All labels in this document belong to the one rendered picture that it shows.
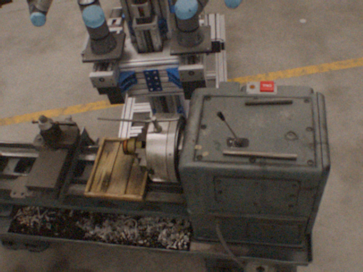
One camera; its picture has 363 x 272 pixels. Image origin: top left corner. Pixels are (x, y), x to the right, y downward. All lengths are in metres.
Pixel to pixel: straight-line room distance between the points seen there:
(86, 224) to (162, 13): 1.26
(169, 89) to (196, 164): 0.94
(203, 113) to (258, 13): 2.80
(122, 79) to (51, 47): 2.36
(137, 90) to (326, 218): 1.52
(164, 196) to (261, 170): 0.60
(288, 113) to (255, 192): 0.36
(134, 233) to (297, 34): 2.68
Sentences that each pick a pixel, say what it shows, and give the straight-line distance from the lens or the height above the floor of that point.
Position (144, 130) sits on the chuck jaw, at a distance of 1.83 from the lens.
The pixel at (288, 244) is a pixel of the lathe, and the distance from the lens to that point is 2.15.
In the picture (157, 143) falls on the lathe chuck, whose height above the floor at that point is 1.22.
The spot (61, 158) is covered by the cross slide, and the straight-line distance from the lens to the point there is 2.12.
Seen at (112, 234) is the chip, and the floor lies 0.57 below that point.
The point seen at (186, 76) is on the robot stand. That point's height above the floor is 1.07.
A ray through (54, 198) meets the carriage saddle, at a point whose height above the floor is 0.92.
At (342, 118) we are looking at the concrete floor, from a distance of 3.42.
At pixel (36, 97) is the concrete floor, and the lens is 4.06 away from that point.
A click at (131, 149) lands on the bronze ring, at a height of 1.10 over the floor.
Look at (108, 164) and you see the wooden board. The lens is 2.11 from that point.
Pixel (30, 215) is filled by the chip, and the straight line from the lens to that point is 2.55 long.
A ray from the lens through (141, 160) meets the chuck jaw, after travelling 1.78.
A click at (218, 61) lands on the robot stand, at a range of 3.51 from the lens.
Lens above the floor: 2.54
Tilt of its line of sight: 51 degrees down
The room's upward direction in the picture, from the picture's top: 12 degrees counter-clockwise
